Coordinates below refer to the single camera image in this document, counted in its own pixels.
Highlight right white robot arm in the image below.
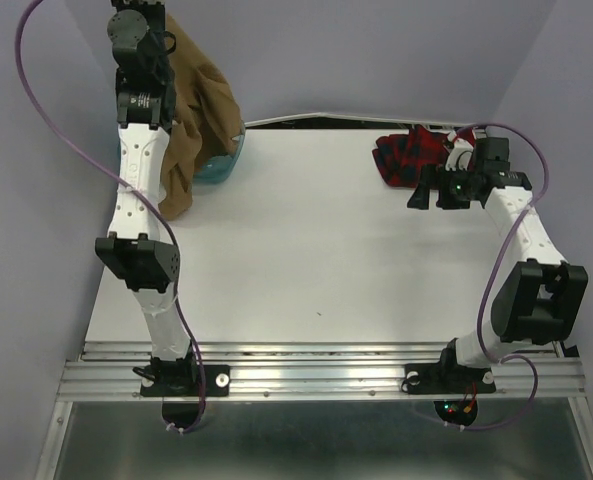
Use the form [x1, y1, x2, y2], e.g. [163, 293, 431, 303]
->
[401, 132, 588, 395]

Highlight aluminium rail frame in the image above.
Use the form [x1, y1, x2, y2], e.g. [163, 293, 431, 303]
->
[38, 128, 593, 479]

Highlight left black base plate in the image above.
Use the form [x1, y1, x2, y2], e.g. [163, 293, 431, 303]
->
[133, 364, 231, 398]

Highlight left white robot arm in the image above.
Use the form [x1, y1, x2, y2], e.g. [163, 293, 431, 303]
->
[95, 1, 205, 396]

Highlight teal plastic basket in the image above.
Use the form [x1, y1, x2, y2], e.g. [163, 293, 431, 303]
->
[110, 127, 247, 184]

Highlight red plaid skirt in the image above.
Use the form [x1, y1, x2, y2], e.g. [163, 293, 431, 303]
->
[372, 126, 448, 189]

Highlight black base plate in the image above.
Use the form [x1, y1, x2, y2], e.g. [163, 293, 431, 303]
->
[133, 364, 231, 398]
[401, 363, 496, 396]

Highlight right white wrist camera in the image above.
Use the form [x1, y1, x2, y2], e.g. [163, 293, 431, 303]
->
[445, 138, 474, 171]

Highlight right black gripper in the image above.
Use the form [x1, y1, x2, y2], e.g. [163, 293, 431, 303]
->
[405, 162, 478, 209]

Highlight tan skirt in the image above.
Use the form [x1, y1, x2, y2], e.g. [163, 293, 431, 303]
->
[158, 16, 243, 221]

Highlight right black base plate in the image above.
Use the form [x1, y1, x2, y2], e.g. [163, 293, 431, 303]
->
[401, 363, 496, 396]

